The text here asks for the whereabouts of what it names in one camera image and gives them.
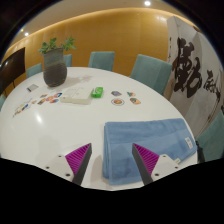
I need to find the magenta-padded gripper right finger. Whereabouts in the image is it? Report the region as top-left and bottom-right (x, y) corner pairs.
(131, 143), (181, 186)

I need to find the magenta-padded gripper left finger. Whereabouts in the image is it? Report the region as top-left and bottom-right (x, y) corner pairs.
(44, 143), (93, 187)

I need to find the blue folded towel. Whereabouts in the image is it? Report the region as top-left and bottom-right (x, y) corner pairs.
(102, 117), (198, 186)

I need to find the flat white box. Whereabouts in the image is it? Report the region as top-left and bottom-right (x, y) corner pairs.
(60, 87), (94, 106)

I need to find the small green box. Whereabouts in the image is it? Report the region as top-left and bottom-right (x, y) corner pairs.
(91, 86), (105, 99)

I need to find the small grey card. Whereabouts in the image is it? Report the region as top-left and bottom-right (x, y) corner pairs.
(26, 83), (40, 93)

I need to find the group of teal chairs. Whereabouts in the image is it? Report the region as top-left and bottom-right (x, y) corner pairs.
(0, 50), (224, 164)

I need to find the grey ribbed vase with plant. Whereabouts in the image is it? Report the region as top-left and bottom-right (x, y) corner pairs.
(37, 35), (77, 88)

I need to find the white calligraphy folding screen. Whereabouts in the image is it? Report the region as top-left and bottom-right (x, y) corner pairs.
(164, 15), (224, 140)

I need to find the black wall screen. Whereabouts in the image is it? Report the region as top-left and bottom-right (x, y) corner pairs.
(0, 46), (27, 96)

